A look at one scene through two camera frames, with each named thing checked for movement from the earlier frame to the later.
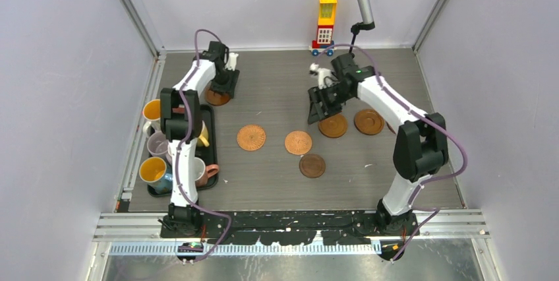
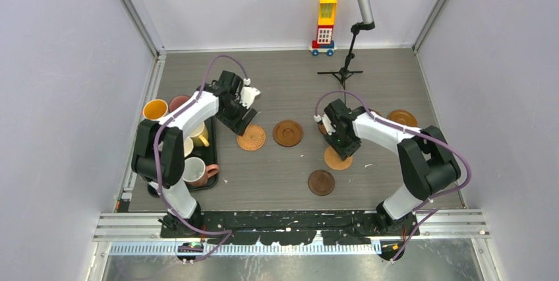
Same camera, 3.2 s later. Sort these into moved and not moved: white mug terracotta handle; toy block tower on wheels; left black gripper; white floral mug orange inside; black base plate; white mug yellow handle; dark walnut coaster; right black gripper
Moved: dark walnut coaster; left black gripper; right black gripper
Not moved: black base plate; white floral mug orange inside; white mug terracotta handle; toy block tower on wheels; white mug yellow handle
